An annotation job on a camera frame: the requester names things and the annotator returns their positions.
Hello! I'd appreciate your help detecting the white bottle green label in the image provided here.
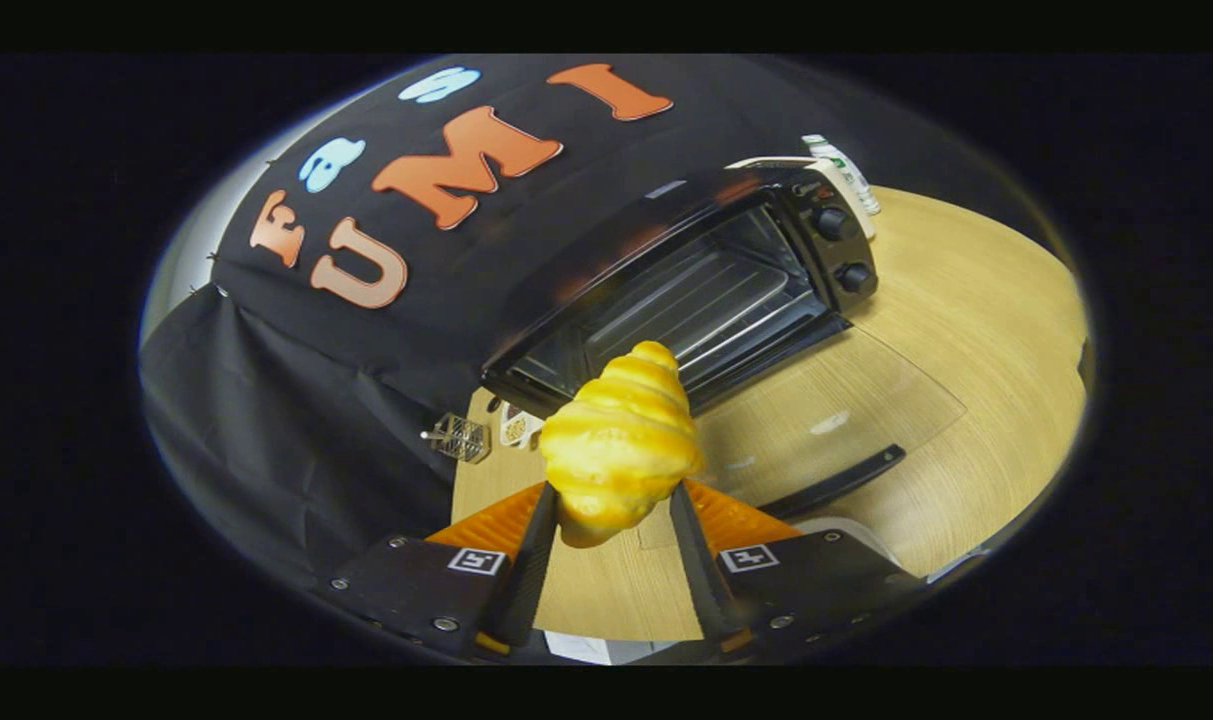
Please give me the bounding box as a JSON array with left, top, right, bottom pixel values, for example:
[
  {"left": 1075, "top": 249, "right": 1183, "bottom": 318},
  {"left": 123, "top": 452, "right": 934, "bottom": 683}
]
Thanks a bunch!
[{"left": 802, "top": 134, "right": 882, "bottom": 216}]

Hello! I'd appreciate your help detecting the black toaster oven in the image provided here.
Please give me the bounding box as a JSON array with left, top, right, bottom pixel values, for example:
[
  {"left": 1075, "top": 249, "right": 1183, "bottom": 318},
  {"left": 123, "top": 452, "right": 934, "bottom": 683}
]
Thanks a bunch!
[{"left": 481, "top": 165, "right": 967, "bottom": 521}]

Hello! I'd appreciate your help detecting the yellow croissant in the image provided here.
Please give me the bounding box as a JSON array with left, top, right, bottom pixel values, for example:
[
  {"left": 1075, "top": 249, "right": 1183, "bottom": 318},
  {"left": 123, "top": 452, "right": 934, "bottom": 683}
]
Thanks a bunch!
[{"left": 539, "top": 340, "right": 705, "bottom": 549}]

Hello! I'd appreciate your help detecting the black backdrop cloth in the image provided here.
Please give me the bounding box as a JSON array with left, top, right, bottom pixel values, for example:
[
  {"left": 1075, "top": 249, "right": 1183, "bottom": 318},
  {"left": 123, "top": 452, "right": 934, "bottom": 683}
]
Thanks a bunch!
[{"left": 138, "top": 55, "right": 867, "bottom": 591}]

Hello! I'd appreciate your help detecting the wire mesh holder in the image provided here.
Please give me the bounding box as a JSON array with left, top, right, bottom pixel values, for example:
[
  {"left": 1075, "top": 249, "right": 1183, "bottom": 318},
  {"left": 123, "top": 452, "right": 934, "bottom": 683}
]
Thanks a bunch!
[{"left": 421, "top": 412, "right": 492, "bottom": 464}]

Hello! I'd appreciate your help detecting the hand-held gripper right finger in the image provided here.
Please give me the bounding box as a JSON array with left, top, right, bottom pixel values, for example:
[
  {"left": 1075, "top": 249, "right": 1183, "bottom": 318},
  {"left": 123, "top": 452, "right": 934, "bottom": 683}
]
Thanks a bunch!
[{"left": 669, "top": 478, "right": 922, "bottom": 656}]

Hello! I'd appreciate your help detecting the white oval plate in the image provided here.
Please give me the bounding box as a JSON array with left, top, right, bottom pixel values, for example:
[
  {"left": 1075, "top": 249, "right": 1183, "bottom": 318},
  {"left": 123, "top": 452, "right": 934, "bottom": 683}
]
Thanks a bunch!
[{"left": 543, "top": 630, "right": 619, "bottom": 666}]

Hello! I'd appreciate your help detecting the white countertop appliance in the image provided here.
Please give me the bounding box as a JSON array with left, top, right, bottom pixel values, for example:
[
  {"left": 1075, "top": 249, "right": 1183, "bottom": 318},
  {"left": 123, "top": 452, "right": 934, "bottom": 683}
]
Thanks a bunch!
[{"left": 726, "top": 155, "right": 877, "bottom": 241}]

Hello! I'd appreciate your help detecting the white divided snack dish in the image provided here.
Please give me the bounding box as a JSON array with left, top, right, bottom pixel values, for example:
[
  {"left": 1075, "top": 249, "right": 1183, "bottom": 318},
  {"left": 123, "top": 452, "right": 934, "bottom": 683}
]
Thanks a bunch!
[{"left": 498, "top": 400, "right": 545, "bottom": 449}]

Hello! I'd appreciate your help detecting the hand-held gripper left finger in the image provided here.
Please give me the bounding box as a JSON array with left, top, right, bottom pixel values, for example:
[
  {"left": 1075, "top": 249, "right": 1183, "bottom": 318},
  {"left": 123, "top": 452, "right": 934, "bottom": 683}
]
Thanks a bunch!
[{"left": 316, "top": 482, "right": 562, "bottom": 661}]

